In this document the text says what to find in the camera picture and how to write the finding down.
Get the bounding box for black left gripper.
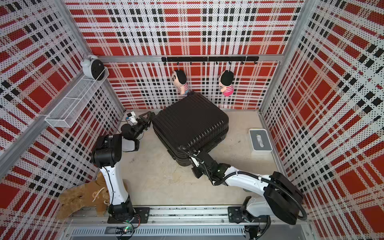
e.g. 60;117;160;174
132;111;152;140

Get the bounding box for black ribbed hard-shell suitcase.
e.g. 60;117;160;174
152;92;230;167

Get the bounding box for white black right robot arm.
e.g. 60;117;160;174
185;150;308;225

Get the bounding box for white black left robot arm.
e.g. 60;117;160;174
91;111;155;223

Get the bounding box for plush doll blue shorts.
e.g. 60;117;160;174
171;70;189;95

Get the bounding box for white tissue box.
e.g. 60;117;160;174
248;128;273;155

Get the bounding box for white round alarm clock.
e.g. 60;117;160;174
81;55;105;81

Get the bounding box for plush doll pink outfit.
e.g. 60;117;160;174
219;70;234;97

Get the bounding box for brown teddy bear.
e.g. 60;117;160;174
56;172;128;220

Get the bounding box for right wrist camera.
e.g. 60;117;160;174
189;155;201;168

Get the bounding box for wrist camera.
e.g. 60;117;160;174
126;111;138;126
189;155;201;168

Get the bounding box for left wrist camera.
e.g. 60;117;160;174
126;111;138;126

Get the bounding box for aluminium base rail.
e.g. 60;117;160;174
59;205;317;240

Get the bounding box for white wire mesh shelf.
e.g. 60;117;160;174
45;68;109;128

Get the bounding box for green circuit board with wires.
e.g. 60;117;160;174
115;214;141;240

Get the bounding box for black wall hook rail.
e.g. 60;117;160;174
161;56;260;63

